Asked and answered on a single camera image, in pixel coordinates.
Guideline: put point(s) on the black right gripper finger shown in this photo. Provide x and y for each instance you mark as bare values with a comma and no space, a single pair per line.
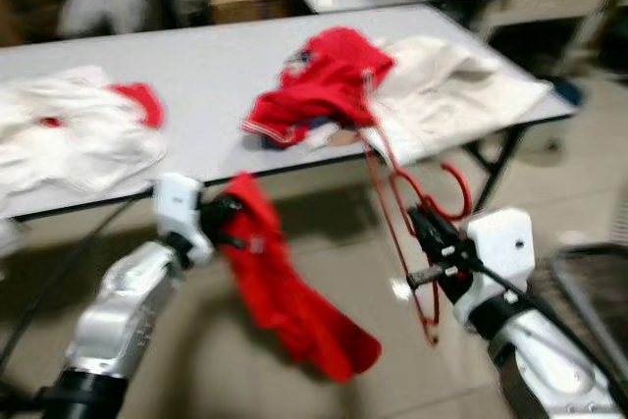
428,216
425,240

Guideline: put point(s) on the red clothes hanger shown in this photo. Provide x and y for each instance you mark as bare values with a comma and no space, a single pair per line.
468,193

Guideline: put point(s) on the red t-shirt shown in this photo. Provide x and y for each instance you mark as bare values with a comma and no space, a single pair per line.
285,291

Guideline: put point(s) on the cream jacket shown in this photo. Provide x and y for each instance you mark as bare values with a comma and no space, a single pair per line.
461,95

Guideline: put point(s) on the long grey table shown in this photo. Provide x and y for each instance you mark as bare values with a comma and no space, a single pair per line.
226,76

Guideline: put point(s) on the black mesh chair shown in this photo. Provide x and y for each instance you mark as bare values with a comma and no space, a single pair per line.
599,311

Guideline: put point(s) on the red hooded sweatshirt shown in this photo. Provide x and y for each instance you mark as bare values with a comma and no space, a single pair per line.
319,80

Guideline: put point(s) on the crumpled white garment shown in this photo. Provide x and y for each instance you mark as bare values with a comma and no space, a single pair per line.
69,139

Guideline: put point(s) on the brown cardboard box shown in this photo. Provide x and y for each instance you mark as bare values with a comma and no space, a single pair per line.
248,4

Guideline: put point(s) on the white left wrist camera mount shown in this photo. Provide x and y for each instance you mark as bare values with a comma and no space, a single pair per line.
179,208

